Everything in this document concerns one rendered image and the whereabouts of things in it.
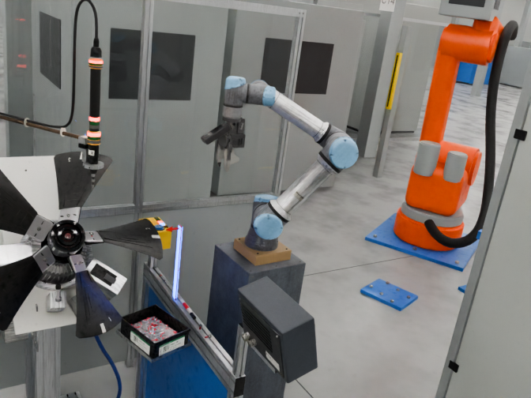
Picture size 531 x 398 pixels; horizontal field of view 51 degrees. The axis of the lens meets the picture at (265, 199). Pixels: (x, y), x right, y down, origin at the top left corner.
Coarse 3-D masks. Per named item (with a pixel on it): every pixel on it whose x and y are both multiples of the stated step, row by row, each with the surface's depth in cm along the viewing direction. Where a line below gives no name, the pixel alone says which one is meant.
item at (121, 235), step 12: (108, 228) 210; (120, 228) 211; (132, 228) 213; (144, 228) 215; (108, 240) 200; (120, 240) 203; (132, 240) 206; (144, 240) 208; (156, 240) 212; (144, 252) 204; (156, 252) 207
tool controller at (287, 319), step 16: (240, 288) 170; (256, 288) 169; (272, 288) 168; (240, 304) 171; (256, 304) 162; (272, 304) 162; (288, 304) 161; (256, 320) 162; (272, 320) 156; (288, 320) 155; (304, 320) 154; (256, 336) 168; (272, 336) 156; (288, 336) 152; (304, 336) 155; (272, 352) 160; (288, 352) 154; (304, 352) 158; (288, 368) 156; (304, 368) 160
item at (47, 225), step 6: (36, 216) 191; (36, 222) 192; (42, 222) 193; (48, 222) 193; (30, 228) 193; (36, 228) 193; (42, 228) 194; (48, 228) 194; (30, 234) 194; (36, 234) 194; (42, 234) 194; (42, 240) 195
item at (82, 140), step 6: (78, 138) 190; (84, 138) 189; (78, 144) 190; (84, 144) 189; (84, 150) 190; (84, 156) 191; (84, 162) 192; (102, 162) 194; (90, 168) 189; (96, 168) 190
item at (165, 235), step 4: (152, 220) 250; (156, 224) 247; (164, 228) 244; (160, 232) 241; (164, 232) 242; (168, 232) 243; (160, 236) 241; (164, 236) 243; (168, 236) 244; (164, 240) 243; (168, 240) 244; (164, 244) 244; (168, 244) 245; (164, 248) 245; (168, 248) 246
